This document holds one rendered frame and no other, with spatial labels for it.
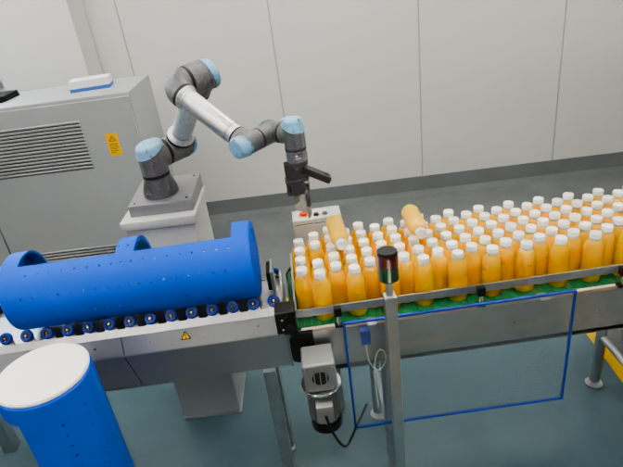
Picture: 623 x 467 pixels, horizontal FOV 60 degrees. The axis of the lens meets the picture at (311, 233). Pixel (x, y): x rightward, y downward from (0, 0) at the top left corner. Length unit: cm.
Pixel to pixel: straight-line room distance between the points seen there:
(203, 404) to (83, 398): 121
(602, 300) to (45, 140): 309
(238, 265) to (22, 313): 76
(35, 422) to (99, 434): 21
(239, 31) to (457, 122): 196
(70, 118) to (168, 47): 133
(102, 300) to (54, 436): 46
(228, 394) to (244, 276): 112
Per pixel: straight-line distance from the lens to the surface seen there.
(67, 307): 207
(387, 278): 164
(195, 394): 292
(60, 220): 393
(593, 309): 220
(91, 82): 370
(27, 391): 184
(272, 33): 455
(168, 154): 239
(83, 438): 190
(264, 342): 207
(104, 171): 368
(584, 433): 289
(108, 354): 216
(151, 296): 197
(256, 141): 186
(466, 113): 490
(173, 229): 238
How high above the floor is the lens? 208
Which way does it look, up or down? 28 degrees down
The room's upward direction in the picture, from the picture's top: 8 degrees counter-clockwise
